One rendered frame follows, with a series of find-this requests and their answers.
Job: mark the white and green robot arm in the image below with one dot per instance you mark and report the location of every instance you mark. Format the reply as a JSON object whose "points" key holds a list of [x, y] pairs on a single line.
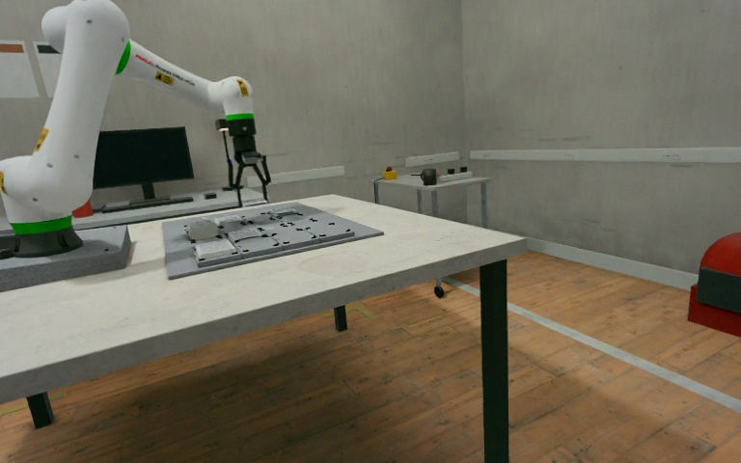
{"points": [[59, 177]]}

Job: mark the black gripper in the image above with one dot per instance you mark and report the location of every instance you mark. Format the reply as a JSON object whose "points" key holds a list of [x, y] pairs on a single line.
{"points": [[240, 144]]}

